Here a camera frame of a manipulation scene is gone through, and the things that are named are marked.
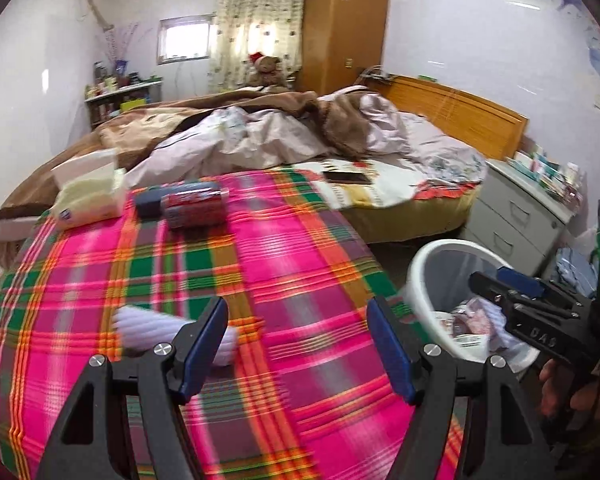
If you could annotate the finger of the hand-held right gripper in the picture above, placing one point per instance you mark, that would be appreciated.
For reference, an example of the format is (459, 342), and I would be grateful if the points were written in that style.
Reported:
(485, 282)
(520, 280)

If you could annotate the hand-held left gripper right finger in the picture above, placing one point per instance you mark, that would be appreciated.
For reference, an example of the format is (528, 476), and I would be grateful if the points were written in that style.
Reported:
(395, 350)

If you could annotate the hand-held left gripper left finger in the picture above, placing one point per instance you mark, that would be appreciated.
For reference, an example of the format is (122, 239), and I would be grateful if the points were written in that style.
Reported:
(202, 345)

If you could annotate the white plastic trash bin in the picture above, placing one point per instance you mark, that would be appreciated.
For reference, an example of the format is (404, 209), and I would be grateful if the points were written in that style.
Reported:
(420, 280)

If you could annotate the person's right hand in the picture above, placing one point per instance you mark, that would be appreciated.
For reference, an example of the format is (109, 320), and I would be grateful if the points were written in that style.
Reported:
(552, 387)

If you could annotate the clear plastic bin liner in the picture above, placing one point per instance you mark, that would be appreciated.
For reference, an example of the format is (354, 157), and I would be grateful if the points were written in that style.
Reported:
(460, 275)

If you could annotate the light blue cloth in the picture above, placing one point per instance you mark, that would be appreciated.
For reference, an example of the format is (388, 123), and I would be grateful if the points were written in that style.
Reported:
(575, 270)

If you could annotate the grey drawer nightstand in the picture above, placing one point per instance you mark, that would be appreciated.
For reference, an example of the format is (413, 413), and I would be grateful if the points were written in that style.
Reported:
(510, 220)

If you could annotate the white plastic bag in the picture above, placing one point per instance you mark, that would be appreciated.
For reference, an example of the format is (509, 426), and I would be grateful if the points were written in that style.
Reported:
(589, 241)

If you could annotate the pink green plaid tablecloth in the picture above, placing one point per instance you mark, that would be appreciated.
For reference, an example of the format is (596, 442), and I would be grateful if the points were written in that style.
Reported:
(280, 285)

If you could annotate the row of small boxes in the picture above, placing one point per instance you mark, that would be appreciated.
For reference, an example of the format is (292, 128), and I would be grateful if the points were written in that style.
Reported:
(545, 170)

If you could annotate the red soda can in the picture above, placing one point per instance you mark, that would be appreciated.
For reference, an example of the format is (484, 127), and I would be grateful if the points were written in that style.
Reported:
(195, 210)

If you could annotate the floral bed sheet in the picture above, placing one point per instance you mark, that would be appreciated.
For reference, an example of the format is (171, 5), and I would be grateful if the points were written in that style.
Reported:
(380, 195)

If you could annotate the floral pink pillow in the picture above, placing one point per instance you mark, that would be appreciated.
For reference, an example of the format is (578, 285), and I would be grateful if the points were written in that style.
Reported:
(440, 150)

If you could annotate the wooden bed headboard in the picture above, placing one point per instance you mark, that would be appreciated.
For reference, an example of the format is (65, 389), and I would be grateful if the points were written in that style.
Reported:
(470, 110)

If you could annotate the black smartphone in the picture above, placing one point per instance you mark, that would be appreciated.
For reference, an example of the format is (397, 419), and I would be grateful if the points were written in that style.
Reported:
(346, 177)

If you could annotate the pale yellow tissue pack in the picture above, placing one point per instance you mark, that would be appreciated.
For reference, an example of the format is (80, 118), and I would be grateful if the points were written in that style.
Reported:
(87, 195)

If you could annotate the wooden bed with blankets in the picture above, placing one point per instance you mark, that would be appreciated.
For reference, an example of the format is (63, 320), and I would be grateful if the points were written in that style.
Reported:
(340, 125)

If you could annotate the cluttered storage shelf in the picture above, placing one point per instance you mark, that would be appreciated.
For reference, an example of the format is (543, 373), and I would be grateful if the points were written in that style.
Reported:
(125, 102)

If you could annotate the brown teddy bear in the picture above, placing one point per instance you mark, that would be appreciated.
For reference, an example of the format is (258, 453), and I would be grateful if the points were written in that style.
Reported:
(267, 72)

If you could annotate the wooden wardrobe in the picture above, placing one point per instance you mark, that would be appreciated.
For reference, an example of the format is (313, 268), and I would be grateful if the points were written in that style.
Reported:
(345, 25)

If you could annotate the small window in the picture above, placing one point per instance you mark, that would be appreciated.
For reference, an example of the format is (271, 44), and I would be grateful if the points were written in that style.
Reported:
(185, 40)

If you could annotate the decorative dry branches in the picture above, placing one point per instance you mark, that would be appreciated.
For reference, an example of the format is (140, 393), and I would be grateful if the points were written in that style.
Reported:
(120, 45)

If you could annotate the patterned window curtain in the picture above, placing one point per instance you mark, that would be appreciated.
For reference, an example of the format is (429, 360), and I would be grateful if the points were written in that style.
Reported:
(250, 10)

